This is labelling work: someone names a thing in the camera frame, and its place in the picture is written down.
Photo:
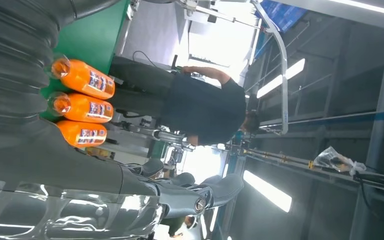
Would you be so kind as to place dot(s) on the clear plastic bag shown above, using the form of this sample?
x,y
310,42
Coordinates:
x,y
336,160

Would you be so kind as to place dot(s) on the seated person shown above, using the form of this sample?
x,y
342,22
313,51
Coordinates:
x,y
177,225

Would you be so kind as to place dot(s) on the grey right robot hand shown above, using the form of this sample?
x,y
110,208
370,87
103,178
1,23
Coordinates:
x,y
62,185

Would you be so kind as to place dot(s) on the white light strip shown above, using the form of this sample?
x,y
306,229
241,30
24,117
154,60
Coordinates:
x,y
279,79
267,191

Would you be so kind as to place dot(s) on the white curved gantry bar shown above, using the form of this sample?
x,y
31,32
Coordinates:
x,y
282,82

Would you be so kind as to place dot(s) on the blue board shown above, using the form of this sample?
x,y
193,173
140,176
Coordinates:
x,y
283,13

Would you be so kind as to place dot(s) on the standing person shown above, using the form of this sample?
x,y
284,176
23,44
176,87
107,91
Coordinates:
x,y
195,106

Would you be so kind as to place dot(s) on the orange juice bottle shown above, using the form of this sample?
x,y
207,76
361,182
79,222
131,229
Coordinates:
x,y
84,79
82,108
82,134

